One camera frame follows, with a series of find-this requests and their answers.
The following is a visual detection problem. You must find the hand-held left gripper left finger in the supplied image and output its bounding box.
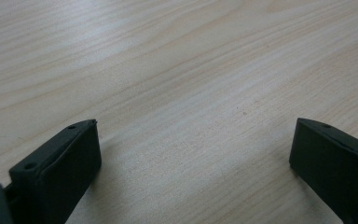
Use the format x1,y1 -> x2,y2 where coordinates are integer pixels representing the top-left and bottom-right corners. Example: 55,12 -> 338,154
5,119 -> 103,224

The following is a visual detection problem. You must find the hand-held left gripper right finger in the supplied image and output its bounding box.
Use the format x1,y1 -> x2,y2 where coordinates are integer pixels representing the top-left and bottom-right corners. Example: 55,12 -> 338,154
288,117 -> 358,224

